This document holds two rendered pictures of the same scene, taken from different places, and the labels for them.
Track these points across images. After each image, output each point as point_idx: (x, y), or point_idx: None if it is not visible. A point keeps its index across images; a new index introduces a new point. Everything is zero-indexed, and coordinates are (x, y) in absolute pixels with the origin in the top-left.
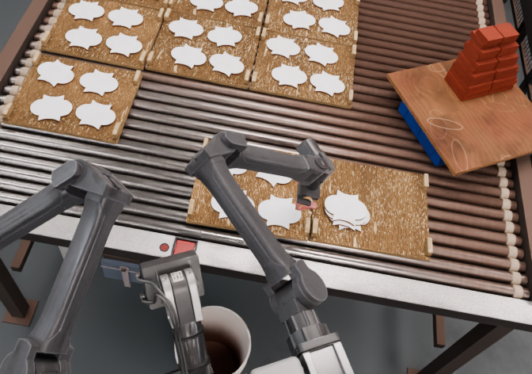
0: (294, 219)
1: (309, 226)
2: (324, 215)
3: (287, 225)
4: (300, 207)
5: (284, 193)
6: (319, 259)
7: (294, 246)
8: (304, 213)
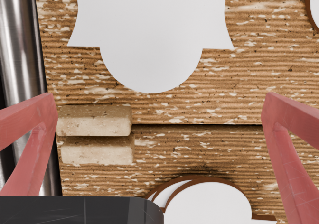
0: (124, 64)
1: (88, 135)
2: (171, 173)
3: (86, 39)
4: (37, 137)
5: (256, 11)
6: (13, 153)
7: (28, 69)
8: (165, 102)
